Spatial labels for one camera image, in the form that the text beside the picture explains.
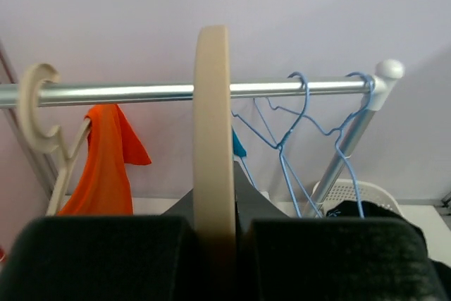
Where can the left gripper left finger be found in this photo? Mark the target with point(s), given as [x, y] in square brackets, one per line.
[105, 258]

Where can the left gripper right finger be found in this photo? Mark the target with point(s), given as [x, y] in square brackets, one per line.
[336, 258]

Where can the orange t shirt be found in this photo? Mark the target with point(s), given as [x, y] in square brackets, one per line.
[104, 188]

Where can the light blue wire hanger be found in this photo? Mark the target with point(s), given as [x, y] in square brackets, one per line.
[349, 133]
[285, 165]

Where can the blue t shirt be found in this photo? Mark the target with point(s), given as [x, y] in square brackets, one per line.
[238, 149]

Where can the beige hanger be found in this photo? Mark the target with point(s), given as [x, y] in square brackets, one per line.
[52, 140]
[214, 197]

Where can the white laundry basket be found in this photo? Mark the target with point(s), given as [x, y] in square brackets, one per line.
[341, 199]

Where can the clothes rack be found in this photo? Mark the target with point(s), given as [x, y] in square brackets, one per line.
[375, 89]

